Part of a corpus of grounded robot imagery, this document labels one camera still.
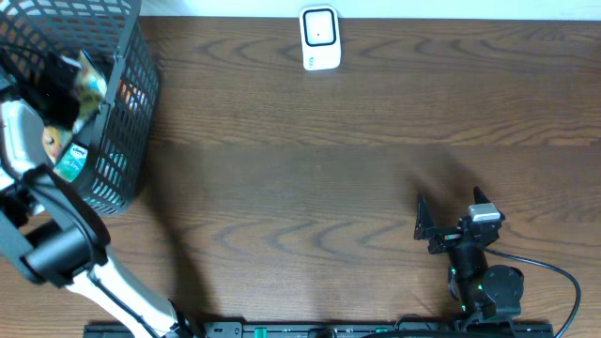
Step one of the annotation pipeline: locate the dark mesh plastic basket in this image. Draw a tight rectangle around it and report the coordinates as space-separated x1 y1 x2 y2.
1 0 160 216

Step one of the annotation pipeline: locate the white barcode scanner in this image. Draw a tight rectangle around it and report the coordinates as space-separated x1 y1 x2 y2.
299 6 342 71

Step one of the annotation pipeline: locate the green tissue pack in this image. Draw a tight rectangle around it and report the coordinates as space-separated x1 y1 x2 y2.
54 143 88 182

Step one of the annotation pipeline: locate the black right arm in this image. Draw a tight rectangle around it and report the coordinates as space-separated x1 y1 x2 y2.
413 187 524 327

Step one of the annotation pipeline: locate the yellow snack bag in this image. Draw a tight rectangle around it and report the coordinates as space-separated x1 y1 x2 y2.
39 50 107 163

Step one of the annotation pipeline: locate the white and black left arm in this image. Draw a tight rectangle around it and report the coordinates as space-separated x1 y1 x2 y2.
1 137 196 337

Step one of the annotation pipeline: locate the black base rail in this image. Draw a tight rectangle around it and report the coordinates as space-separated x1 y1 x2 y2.
84 320 555 338

